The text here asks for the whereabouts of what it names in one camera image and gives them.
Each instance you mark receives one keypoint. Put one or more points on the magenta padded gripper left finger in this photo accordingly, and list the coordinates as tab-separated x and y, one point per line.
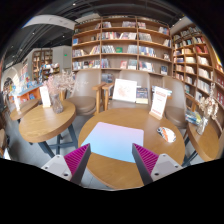
70	167

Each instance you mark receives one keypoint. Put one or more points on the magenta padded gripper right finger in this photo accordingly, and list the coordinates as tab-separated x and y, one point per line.
152	166

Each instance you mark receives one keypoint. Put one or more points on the patterned computer mouse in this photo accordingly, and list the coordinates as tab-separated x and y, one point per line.
167	134

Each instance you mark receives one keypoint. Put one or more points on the light blue pink mouse pad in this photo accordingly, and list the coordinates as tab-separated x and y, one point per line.
114	141

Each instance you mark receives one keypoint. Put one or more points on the round wooden centre table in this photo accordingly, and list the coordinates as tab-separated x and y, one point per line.
119	174

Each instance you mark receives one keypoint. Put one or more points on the round wooden table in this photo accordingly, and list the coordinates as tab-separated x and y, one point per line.
119	174
43	126
205	145

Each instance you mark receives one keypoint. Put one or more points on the round wooden left table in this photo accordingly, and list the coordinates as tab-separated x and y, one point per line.
43	126

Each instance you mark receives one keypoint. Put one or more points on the brown padded right armchair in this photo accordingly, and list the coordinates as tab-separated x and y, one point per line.
175	106

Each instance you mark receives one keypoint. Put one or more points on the brown padded armchair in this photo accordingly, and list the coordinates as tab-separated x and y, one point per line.
143	81
87	92
175	106

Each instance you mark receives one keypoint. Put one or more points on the round wooden right table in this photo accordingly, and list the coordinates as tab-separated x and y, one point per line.
205	145

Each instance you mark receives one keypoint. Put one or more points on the white sign on left table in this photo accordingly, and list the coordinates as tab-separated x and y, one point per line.
45	96

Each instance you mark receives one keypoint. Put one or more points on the white red table sign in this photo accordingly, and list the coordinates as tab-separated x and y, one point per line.
159	102

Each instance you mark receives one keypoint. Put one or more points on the dark book on chair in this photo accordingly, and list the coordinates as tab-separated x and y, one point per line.
142	95

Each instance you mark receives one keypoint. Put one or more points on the small wooden far left table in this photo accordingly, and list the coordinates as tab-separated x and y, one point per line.
24	108

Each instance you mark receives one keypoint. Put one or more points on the white picture book on chair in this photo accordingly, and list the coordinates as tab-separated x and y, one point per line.
125	90

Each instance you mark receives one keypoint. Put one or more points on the glass vase on right table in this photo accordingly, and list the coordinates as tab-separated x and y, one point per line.
209	108

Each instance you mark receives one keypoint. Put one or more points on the orange book display counter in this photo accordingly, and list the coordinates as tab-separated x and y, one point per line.
31	93

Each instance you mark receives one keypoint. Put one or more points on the brown padded left armchair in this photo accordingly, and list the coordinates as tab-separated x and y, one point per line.
87	92

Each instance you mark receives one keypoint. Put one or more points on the glass vase with dried flowers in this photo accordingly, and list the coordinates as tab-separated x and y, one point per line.
56	84

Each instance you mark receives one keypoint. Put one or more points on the brown padded middle armchair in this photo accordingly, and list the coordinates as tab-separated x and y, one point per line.
143	81

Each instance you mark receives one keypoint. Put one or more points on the far left wooden bookshelf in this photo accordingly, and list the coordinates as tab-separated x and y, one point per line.
41	63

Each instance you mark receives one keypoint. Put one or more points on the large wooden back bookshelf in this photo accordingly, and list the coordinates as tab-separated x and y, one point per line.
115	43

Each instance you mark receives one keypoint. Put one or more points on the wooden right wall bookshelf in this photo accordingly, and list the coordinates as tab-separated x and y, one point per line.
197	65

